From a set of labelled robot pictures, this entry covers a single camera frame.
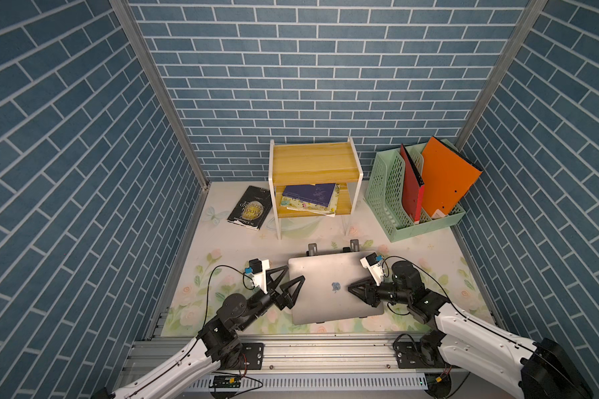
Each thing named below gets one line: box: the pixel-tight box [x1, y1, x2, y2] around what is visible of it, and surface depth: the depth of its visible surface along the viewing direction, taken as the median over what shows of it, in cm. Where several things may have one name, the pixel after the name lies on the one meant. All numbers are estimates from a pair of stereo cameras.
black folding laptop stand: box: [306, 239, 360, 257], surface depth 84 cm
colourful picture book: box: [280, 182, 341, 217], surface depth 93 cm
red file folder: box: [400, 143, 426, 224], surface depth 96 cm
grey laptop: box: [287, 251, 385, 326], surface depth 82 cm
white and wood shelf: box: [267, 137, 364, 241], surface depth 84 cm
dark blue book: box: [282, 182, 336, 207], surface depth 96 cm
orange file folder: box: [421, 136, 484, 219], surface depth 95 cm
